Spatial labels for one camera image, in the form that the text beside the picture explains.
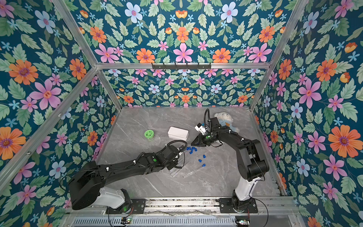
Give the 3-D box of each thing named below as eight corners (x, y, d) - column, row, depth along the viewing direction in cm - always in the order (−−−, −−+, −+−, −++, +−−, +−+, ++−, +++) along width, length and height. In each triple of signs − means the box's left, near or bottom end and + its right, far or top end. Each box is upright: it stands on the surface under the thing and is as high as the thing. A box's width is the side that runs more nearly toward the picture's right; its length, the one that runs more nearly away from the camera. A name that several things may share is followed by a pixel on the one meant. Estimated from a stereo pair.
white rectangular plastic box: (167, 137, 104) (166, 133, 100) (170, 130, 108) (169, 126, 104) (186, 141, 102) (186, 137, 98) (188, 133, 106) (188, 129, 102)
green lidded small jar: (144, 141, 102) (143, 137, 98) (146, 133, 106) (145, 129, 102) (154, 141, 102) (152, 137, 98) (155, 133, 106) (154, 129, 102)
